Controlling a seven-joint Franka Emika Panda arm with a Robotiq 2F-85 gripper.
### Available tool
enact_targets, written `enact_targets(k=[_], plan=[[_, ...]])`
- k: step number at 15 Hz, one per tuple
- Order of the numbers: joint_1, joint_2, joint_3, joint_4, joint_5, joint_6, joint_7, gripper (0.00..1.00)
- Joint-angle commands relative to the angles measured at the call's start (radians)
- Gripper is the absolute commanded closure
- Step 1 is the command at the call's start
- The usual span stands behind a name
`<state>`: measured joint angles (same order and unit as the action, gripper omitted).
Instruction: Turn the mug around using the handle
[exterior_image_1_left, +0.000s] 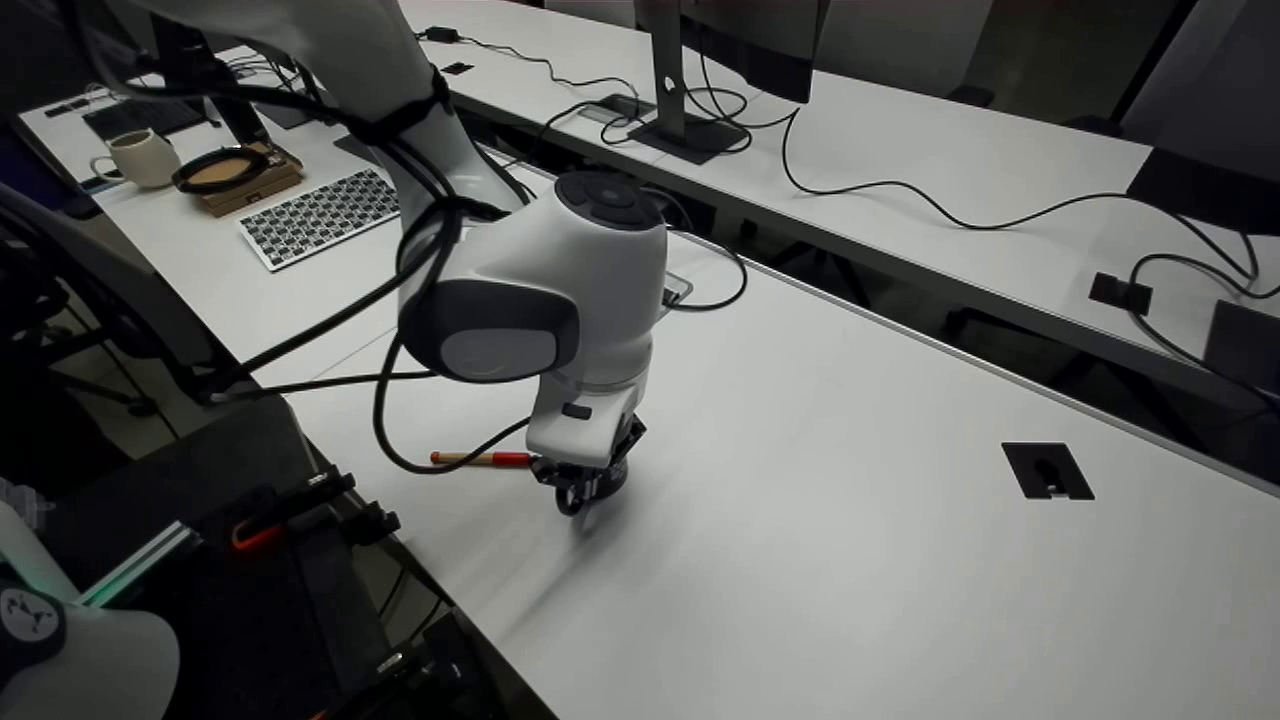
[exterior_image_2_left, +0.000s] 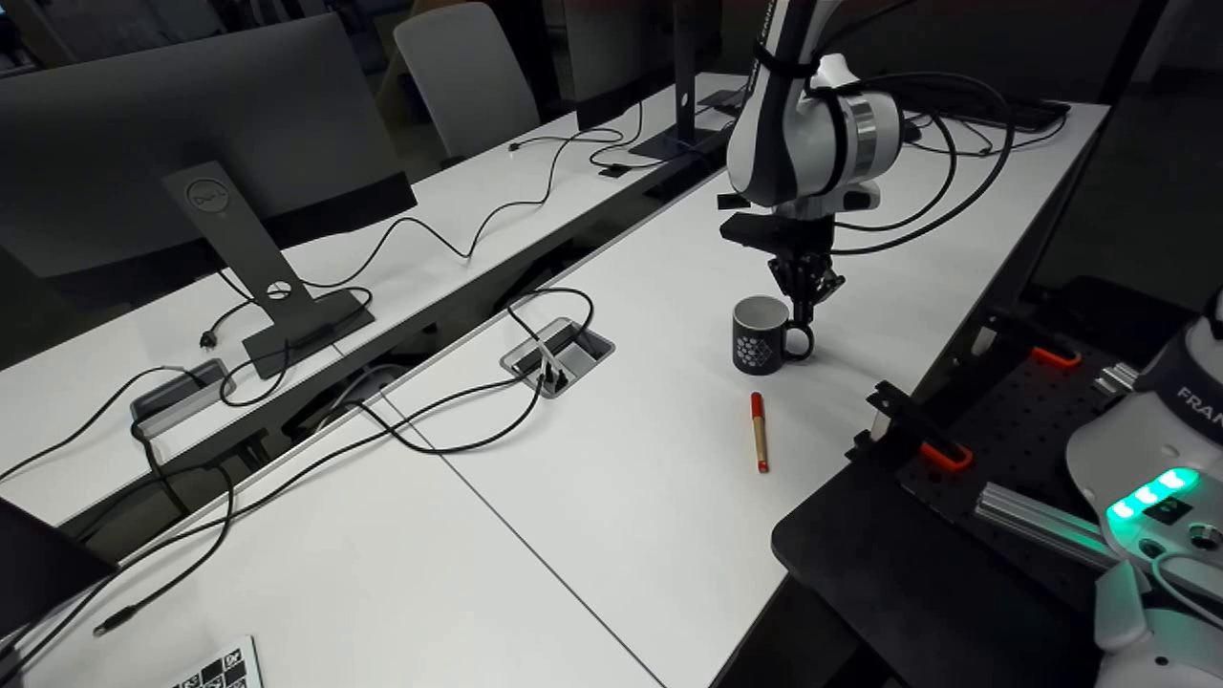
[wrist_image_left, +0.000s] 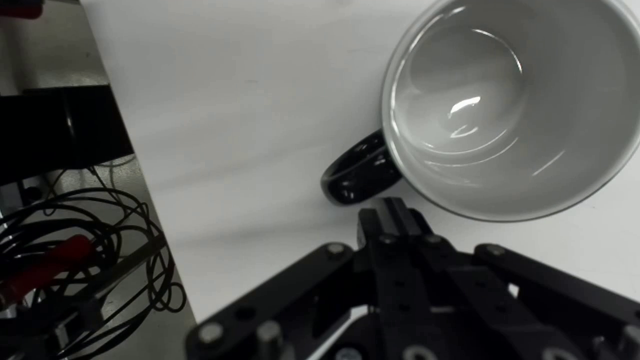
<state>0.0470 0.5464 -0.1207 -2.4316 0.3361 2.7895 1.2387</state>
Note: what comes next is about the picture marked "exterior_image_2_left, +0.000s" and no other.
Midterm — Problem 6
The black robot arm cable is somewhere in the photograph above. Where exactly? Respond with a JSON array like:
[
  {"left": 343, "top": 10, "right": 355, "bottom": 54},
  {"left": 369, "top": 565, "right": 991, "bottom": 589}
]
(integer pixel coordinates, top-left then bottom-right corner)
[{"left": 824, "top": 68, "right": 1024, "bottom": 259}]

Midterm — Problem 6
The dark patterned mug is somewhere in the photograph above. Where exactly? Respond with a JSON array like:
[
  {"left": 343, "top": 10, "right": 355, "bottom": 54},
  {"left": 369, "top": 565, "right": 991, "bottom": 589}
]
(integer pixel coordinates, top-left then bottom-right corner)
[{"left": 731, "top": 292, "right": 823, "bottom": 378}]

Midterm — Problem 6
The grey desk cable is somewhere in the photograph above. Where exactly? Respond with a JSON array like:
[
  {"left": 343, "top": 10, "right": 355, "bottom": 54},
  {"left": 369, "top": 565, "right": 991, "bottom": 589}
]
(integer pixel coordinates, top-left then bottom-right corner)
[{"left": 271, "top": 123, "right": 650, "bottom": 296}]

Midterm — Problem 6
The black flat desk device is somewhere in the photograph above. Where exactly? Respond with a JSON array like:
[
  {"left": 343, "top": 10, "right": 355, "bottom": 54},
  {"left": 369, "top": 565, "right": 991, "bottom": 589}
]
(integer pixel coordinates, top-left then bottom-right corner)
[{"left": 893, "top": 86, "right": 1075, "bottom": 137}]

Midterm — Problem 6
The grey desk cable port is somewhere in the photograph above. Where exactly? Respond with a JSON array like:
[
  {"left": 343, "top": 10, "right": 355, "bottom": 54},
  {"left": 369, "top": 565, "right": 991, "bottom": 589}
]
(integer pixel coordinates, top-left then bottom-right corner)
[{"left": 498, "top": 319, "right": 619, "bottom": 402}]

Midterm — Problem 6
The red and tan marker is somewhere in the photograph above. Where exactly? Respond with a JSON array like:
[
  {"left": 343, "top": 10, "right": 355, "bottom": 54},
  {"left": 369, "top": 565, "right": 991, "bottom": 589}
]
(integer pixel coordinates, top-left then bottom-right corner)
[{"left": 747, "top": 385, "right": 775, "bottom": 477}]

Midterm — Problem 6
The orange and black clamp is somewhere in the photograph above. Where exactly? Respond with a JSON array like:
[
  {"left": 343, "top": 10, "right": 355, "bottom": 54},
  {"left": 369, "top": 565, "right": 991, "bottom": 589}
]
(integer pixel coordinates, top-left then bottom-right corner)
[
  {"left": 977, "top": 311, "right": 1089, "bottom": 378},
  {"left": 843, "top": 375, "right": 977, "bottom": 477}
]

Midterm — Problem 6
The grey monitor with stand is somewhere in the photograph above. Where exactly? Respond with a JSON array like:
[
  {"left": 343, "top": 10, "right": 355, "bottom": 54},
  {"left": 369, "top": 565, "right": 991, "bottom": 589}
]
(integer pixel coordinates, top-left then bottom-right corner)
[{"left": 0, "top": 10, "right": 420, "bottom": 382}]

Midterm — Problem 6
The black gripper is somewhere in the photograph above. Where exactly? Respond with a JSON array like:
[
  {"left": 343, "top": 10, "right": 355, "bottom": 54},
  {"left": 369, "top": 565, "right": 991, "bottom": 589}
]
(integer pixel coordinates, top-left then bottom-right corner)
[{"left": 763, "top": 247, "right": 848, "bottom": 333}]

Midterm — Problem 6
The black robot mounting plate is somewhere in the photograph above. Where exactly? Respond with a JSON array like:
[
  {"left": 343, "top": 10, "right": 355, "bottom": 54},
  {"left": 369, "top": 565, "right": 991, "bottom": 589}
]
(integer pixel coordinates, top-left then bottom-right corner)
[{"left": 767, "top": 272, "right": 1223, "bottom": 688}]

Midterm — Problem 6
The black looping port cable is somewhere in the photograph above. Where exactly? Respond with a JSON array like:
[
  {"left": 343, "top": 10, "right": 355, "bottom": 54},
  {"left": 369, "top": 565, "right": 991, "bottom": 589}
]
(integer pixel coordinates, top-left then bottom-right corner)
[{"left": 349, "top": 375, "right": 555, "bottom": 462}]

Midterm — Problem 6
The checkerboard calibration board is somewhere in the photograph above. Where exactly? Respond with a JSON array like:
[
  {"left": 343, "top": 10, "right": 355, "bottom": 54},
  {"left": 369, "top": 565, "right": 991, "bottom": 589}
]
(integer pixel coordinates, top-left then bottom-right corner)
[{"left": 162, "top": 630, "right": 268, "bottom": 688}]

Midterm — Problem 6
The grey office chair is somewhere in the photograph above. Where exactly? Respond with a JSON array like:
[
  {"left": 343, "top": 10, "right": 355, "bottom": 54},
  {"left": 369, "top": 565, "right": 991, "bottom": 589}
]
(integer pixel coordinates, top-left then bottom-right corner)
[{"left": 389, "top": 0, "right": 546, "bottom": 164}]

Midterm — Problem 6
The dark monitor with pole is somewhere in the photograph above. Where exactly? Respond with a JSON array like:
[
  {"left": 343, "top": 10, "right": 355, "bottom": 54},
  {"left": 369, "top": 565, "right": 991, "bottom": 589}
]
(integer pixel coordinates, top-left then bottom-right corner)
[{"left": 557, "top": 0, "right": 755, "bottom": 168}]

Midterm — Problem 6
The black monitor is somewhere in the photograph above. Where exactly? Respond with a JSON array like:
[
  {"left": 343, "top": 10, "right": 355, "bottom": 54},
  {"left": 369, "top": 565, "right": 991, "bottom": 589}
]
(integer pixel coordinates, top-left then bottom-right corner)
[{"left": 0, "top": 492, "right": 120, "bottom": 641}]

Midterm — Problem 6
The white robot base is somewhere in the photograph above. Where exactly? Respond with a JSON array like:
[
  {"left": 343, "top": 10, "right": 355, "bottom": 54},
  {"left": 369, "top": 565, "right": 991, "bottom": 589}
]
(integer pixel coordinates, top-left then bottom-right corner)
[{"left": 1059, "top": 285, "right": 1223, "bottom": 688}]

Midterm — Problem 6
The black rectangular desk hub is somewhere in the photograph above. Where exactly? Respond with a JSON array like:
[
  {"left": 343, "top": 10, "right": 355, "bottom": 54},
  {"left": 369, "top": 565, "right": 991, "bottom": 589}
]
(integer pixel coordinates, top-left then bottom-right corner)
[{"left": 126, "top": 357, "right": 234, "bottom": 425}]

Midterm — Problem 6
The black cable with grey plug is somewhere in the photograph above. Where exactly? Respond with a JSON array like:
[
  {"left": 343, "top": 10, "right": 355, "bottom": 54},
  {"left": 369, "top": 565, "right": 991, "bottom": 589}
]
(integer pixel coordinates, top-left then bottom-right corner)
[{"left": 503, "top": 281, "right": 605, "bottom": 348}]

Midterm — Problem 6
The grey aluminium rail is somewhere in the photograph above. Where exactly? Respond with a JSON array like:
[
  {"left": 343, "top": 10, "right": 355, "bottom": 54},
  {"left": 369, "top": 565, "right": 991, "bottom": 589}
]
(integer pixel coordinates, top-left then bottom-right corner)
[{"left": 972, "top": 477, "right": 1117, "bottom": 569}]

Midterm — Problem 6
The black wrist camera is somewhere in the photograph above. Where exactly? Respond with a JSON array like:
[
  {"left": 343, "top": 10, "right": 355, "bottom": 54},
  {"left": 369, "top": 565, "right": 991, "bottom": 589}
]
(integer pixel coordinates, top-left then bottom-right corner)
[{"left": 710, "top": 187, "right": 841, "bottom": 255}]

